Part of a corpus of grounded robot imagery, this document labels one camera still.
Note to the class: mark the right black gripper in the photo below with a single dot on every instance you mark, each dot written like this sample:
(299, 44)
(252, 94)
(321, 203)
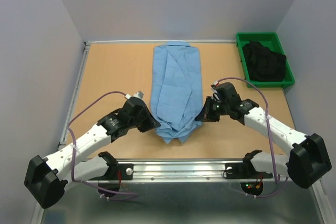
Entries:
(206, 115)

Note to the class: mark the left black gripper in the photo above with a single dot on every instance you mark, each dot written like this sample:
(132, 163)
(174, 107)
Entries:
(150, 122)

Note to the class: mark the light blue long sleeve shirt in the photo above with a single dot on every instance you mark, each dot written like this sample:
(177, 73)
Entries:
(177, 94)

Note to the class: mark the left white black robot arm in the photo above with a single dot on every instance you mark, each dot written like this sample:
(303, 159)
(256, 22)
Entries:
(48, 178)

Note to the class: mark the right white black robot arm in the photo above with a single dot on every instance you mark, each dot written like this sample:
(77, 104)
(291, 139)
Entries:
(305, 159)

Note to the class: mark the black crumpled shirt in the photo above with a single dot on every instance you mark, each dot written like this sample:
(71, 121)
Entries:
(263, 64)

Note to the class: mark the green plastic bin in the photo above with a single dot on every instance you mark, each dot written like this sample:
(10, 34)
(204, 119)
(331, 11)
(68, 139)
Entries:
(270, 40)

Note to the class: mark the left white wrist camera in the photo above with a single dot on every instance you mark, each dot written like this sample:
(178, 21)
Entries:
(138, 94)

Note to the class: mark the aluminium front rail frame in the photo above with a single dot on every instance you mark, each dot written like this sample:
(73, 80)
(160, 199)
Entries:
(146, 171)

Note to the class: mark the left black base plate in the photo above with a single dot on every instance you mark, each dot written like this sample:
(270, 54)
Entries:
(121, 171)

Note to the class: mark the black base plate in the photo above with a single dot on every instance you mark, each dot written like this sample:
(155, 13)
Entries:
(121, 171)
(239, 170)

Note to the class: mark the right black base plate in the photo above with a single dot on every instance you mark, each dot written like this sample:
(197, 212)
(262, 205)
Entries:
(239, 170)

